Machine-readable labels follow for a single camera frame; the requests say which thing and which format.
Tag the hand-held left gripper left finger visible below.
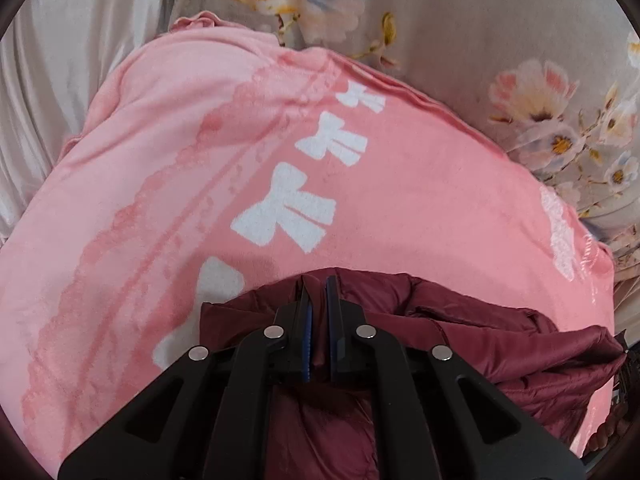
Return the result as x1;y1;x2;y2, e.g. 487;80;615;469
57;275;314;480

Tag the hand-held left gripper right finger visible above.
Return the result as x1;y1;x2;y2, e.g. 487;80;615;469
325;275;586;480

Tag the maroon puffer jacket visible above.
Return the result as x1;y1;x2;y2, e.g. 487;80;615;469
200;267;629;480

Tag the pink blanket with white print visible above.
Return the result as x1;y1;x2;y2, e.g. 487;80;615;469
0;10;617;480

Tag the grey floral quilt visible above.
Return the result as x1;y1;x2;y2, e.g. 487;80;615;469
167;0;640;333

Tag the white satin curtain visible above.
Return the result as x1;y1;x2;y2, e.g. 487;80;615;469
0;0;176;256

